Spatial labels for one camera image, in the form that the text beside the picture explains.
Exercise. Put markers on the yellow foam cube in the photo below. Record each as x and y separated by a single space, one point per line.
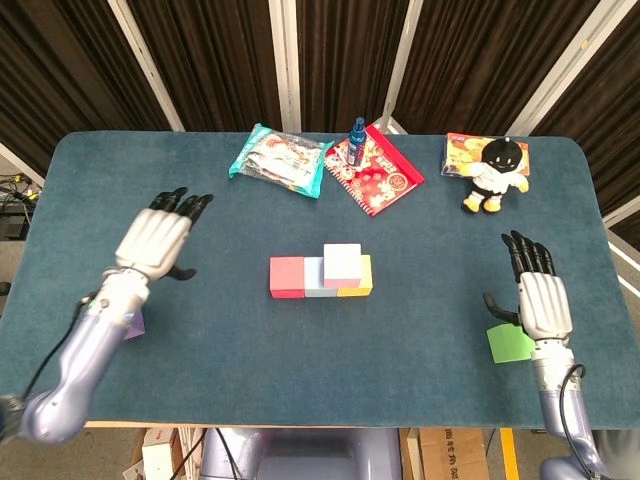
367 275

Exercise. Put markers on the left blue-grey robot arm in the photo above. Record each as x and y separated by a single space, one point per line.
85 350

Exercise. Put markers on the red spiral notebook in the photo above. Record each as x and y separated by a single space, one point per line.
385 185

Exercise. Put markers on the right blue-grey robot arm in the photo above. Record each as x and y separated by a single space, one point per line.
560 415

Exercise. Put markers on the red foam cube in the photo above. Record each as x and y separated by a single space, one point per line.
287 275

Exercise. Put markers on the pink foam cube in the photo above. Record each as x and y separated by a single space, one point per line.
342 265

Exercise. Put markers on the white cardboard box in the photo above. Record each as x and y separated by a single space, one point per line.
155 455

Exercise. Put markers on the black plush doll white shirt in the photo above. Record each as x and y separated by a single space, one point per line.
492 175

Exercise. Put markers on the teal snack packet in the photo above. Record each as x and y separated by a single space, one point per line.
280 160

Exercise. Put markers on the brown cardboard box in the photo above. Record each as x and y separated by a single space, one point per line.
450 455

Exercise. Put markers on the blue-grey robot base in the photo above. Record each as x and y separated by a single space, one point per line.
310 457

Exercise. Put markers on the dark brown curtain panel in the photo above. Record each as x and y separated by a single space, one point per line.
340 60
475 60
610 125
60 75
215 60

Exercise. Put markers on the green foam cube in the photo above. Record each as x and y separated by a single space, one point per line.
507 345

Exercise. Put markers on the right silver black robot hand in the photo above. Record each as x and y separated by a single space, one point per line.
545 310

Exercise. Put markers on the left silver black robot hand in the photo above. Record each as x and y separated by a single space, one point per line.
150 245

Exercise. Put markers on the light blue foam cube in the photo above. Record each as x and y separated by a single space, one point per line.
314 275

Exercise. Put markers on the teal felt table cover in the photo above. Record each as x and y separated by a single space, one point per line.
320 360

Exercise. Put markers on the purple foam cube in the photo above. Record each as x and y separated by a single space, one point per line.
136 327

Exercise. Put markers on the blue and orange carton box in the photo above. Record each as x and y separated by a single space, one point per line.
460 150

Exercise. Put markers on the white partition frame post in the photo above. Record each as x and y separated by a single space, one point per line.
145 65
285 60
560 70
20 162
622 212
402 55

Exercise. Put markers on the blue spray bottle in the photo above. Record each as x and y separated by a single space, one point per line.
356 145

